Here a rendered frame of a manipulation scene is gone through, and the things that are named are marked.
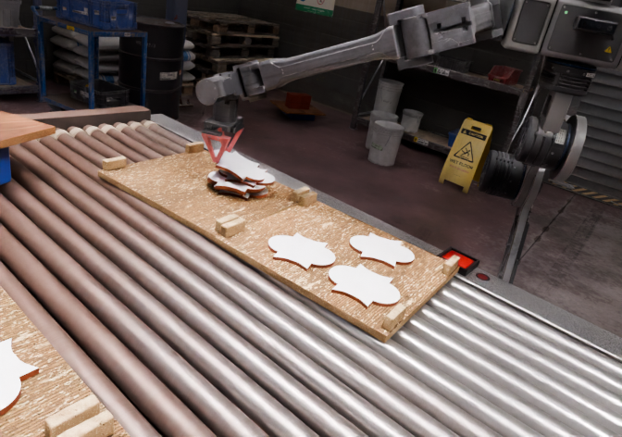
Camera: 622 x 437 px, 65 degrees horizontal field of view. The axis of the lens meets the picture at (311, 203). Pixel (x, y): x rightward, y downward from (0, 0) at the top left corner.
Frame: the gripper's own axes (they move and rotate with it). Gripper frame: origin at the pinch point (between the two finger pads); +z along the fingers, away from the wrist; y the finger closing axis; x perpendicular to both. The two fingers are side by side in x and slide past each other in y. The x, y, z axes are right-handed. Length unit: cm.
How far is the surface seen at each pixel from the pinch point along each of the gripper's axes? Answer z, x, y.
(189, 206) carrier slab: 8.1, -1.3, 15.1
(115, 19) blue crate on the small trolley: 7, -183, -253
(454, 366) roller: 11, 58, 43
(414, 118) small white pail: 77, 63, -439
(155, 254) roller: 9.8, 0.6, 34.5
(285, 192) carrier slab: 8.6, 16.3, -6.0
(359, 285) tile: 8, 40, 31
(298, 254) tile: 7.7, 26.9, 25.3
